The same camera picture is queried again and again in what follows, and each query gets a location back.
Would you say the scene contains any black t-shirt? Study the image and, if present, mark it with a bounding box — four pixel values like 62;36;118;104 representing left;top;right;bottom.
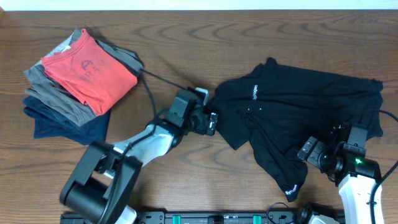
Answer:
206;58;383;202

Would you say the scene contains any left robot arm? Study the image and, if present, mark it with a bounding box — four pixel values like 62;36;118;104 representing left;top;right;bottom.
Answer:
60;87;218;224

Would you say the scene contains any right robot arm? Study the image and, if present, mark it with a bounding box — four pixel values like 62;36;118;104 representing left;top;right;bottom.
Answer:
296;124;384;224

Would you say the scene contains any folded red t-shirt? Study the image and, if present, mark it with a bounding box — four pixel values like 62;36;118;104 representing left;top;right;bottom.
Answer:
41;29;137;116

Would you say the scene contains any folded navy blue garment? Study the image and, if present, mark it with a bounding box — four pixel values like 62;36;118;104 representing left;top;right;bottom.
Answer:
22;96;111;145

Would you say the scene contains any folded grey garment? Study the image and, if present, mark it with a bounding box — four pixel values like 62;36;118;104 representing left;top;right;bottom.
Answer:
24;29;144;126

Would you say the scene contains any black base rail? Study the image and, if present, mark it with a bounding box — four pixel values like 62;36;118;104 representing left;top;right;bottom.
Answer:
133;211;300;224

